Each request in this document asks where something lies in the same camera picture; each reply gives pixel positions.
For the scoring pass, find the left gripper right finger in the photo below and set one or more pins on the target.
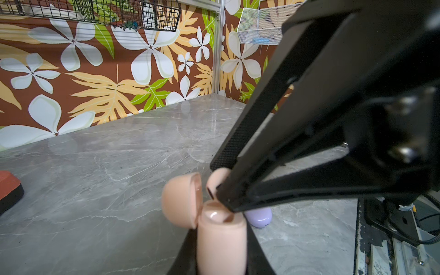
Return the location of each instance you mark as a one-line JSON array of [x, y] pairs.
[[257, 263]]

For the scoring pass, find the purple earbud charging case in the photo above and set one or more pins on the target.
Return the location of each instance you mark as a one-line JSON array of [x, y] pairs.
[[259, 218]]

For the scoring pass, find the blue object in basket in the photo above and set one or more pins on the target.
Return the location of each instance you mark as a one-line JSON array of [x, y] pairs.
[[261, 41]]

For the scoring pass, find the black wire basket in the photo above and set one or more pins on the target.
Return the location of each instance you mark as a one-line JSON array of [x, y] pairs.
[[126, 14]]

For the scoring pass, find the pink earbud charging case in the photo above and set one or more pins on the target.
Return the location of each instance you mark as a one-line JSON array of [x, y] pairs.
[[221, 234]]

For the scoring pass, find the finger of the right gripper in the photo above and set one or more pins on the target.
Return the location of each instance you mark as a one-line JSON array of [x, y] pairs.
[[307, 167], [332, 52]]

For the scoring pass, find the white mesh basket right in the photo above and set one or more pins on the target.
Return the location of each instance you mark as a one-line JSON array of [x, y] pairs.
[[266, 22]]

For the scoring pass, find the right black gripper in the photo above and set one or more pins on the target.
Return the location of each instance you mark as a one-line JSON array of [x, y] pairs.
[[393, 123]]

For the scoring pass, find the pink earbud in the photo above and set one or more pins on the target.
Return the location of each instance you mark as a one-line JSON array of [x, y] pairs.
[[215, 180]]

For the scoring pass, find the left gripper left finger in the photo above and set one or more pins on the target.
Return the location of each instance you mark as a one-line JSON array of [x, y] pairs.
[[186, 260]]

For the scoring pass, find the red plastic tool case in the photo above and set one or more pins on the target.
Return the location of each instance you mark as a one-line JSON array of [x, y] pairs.
[[11, 190]]

